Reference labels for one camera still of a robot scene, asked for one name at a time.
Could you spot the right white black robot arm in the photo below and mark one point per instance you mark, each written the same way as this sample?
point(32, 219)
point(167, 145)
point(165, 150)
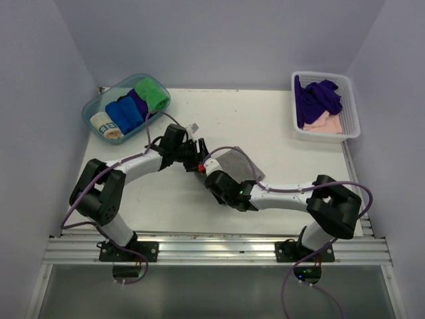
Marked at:
point(333, 207)

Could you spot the purple rolled towel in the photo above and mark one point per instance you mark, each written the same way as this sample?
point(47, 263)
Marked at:
point(141, 105)

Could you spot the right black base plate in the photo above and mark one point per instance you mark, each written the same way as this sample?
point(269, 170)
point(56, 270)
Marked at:
point(290, 251)

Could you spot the beige patterned rolled towel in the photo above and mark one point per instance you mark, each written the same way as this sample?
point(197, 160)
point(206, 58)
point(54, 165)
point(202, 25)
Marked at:
point(106, 126)

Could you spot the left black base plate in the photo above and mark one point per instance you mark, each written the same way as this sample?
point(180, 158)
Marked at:
point(143, 250)

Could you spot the white plastic basket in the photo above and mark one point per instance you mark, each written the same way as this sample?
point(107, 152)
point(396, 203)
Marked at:
point(348, 116)

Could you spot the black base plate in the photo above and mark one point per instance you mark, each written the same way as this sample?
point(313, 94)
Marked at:
point(290, 251)
point(143, 250)

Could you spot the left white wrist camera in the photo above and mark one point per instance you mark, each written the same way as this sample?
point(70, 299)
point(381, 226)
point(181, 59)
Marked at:
point(192, 129)

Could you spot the blue translucent plastic bin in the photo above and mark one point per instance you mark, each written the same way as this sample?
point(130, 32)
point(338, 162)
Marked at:
point(115, 93)

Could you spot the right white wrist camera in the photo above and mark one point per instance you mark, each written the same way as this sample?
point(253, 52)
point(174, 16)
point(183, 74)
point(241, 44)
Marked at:
point(210, 166)

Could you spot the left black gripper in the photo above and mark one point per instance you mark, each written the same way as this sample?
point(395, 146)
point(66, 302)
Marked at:
point(193, 165)

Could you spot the pink towel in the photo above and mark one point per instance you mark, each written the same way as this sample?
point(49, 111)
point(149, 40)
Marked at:
point(326, 123)

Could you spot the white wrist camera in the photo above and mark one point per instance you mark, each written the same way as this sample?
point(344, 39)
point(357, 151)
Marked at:
point(210, 166)
point(192, 129)

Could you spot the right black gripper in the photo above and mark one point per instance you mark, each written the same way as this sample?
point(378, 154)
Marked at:
point(218, 199)

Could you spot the green rolled towel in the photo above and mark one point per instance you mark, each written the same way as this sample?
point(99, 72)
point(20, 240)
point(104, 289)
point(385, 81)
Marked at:
point(155, 97)

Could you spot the purple towel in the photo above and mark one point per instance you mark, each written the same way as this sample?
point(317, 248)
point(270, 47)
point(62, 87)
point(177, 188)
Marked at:
point(314, 99)
point(141, 105)

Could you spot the blue rolled towel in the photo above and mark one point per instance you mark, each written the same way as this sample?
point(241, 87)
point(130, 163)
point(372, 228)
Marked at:
point(124, 114)

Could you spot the grey towel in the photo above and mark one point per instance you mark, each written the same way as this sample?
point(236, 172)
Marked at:
point(237, 166)

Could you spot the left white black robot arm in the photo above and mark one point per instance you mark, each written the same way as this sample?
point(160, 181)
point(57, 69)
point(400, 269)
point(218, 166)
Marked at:
point(98, 193)

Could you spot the aluminium mounting rail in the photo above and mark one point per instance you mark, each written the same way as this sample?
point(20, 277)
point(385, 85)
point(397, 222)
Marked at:
point(80, 248)

